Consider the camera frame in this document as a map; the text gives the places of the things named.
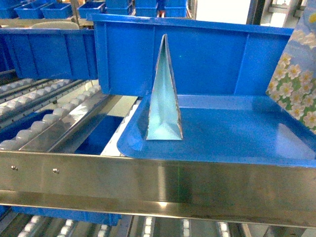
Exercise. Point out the blue crate at left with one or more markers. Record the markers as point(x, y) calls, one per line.
point(52, 53)

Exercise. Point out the white roller conveyor track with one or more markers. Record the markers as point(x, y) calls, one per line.
point(17, 130)

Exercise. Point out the light blue flower gift bag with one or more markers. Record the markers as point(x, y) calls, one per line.
point(164, 119)

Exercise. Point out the blue bin back middle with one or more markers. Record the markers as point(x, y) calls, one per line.
point(57, 10)

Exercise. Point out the blue bin back left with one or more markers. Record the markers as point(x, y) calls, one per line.
point(31, 10)

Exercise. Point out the large blue plastic crate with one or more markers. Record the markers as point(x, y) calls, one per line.
point(221, 72)

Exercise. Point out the stainless steel shelf rail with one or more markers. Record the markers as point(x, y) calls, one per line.
point(233, 192)

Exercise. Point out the flower gift bag with handle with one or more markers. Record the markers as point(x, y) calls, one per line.
point(293, 84)

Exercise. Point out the blue bin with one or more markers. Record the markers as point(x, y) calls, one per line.
point(57, 10)
point(31, 10)

